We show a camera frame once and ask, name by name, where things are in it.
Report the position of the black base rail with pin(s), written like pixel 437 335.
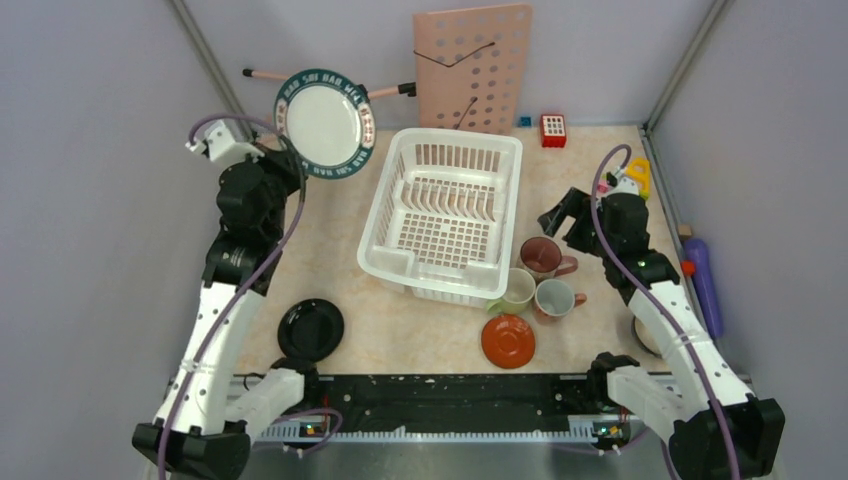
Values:
pixel 468 403

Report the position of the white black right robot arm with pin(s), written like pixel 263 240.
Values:
pixel 714 426

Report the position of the black glossy plate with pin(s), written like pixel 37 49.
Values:
pixel 311 330

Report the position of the pink patterned mug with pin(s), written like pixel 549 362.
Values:
pixel 543 259

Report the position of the pink mug white interior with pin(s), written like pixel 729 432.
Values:
pixel 554 299

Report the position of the pink tripod stand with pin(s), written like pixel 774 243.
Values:
pixel 405 89

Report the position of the white plastic dish rack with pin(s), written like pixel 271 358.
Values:
pixel 443 216

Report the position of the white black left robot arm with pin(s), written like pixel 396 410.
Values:
pixel 198 432

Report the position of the red white toy block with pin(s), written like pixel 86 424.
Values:
pixel 553 130

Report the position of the white plate green patterned rim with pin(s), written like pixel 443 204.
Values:
pixel 328 120

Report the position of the light green mug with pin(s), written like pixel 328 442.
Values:
pixel 519 293

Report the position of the purple bottle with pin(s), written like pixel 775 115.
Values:
pixel 696 266

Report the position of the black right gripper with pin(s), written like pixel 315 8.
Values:
pixel 575 204

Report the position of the yellow triangle toy block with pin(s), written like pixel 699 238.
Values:
pixel 639 170

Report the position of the pink perforated board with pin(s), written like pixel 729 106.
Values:
pixel 470 65

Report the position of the orange saucer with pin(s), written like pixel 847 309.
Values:
pixel 508 341

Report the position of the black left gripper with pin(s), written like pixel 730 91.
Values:
pixel 285 163

